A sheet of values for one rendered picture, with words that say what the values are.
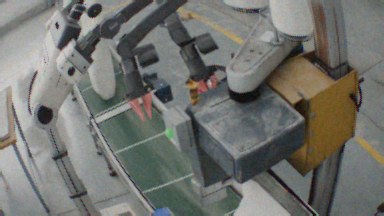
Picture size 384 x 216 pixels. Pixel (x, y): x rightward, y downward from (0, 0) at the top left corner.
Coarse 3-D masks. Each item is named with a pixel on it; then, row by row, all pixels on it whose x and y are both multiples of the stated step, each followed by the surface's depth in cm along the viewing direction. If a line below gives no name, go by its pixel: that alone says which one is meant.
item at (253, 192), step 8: (248, 184) 159; (256, 184) 153; (248, 192) 162; (256, 192) 155; (264, 192) 148; (248, 200) 163; (256, 200) 157; (264, 200) 150; (272, 200) 143; (240, 208) 165; (248, 208) 161; (256, 208) 158; (264, 208) 152; (272, 208) 145; (280, 208) 138
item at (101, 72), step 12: (84, 24) 318; (96, 48) 310; (108, 48) 318; (96, 60) 315; (108, 60) 322; (96, 72) 321; (108, 72) 326; (96, 84) 326; (108, 84) 330; (108, 96) 332
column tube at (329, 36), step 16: (320, 0) 124; (336, 0) 125; (320, 16) 130; (336, 16) 128; (320, 32) 135; (336, 32) 131; (320, 48) 140; (336, 48) 134; (320, 64) 144; (336, 64) 138; (336, 80) 141; (336, 160) 165; (320, 176) 170; (320, 192) 173; (320, 208) 179
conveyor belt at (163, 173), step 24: (120, 120) 308; (120, 144) 287; (144, 144) 284; (168, 144) 281; (144, 168) 266; (168, 168) 264; (192, 168) 261; (144, 192) 248; (168, 192) 246; (192, 192) 244
